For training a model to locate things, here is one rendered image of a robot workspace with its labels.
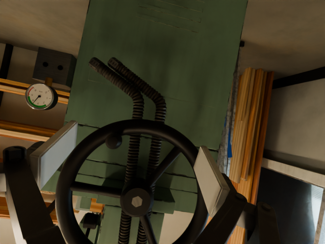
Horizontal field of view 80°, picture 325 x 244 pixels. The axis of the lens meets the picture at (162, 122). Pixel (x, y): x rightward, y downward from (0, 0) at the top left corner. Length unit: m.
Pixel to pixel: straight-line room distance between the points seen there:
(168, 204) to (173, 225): 2.99
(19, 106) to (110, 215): 2.93
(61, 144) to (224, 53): 0.53
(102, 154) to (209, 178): 0.41
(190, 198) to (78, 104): 0.41
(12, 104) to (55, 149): 3.20
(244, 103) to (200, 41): 1.34
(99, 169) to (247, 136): 1.54
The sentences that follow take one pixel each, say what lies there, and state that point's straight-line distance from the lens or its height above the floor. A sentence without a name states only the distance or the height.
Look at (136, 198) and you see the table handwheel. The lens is 0.37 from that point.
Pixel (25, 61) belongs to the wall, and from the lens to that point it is 3.38.
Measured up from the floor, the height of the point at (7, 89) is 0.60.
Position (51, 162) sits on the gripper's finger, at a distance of 0.18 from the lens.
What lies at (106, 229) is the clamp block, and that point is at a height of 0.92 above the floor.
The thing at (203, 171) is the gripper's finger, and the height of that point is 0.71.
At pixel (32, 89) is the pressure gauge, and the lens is 0.55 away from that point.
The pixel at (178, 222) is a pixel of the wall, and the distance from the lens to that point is 3.48.
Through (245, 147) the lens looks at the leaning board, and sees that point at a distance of 1.92.
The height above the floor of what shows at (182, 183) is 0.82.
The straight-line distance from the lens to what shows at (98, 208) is 0.70.
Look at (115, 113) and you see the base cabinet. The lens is 0.55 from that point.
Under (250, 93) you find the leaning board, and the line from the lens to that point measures 1.95.
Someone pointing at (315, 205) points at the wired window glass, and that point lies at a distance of 1.88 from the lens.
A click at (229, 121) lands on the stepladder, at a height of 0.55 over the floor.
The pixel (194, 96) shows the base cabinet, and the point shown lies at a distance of 0.57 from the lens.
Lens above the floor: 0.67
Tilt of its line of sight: 1 degrees down
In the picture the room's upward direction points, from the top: 169 degrees counter-clockwise
